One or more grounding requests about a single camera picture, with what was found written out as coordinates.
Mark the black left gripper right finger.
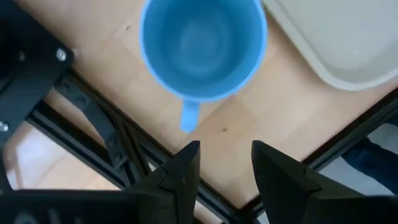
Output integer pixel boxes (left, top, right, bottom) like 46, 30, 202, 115
251, 139, 364, 224

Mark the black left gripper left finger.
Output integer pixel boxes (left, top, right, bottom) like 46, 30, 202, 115
126, 140, 201, 224

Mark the blue plastic mug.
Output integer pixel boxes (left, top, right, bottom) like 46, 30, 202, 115
139, 0, 269, 134

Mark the beige plastic tray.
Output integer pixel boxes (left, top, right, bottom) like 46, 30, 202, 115
262, 0, 398, 92

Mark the black aluminium table frame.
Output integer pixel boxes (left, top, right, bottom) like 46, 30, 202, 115
0, 68, 398, 224

